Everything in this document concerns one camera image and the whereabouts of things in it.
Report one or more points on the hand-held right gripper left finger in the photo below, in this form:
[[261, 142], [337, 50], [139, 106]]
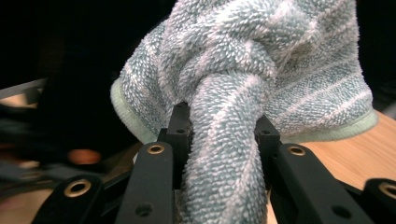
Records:
[[155, 174]]

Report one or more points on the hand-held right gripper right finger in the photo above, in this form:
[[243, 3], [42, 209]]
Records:
[[299, 180]]

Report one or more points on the striped light green towel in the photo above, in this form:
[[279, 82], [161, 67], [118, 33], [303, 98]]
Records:
[[249, 77]]

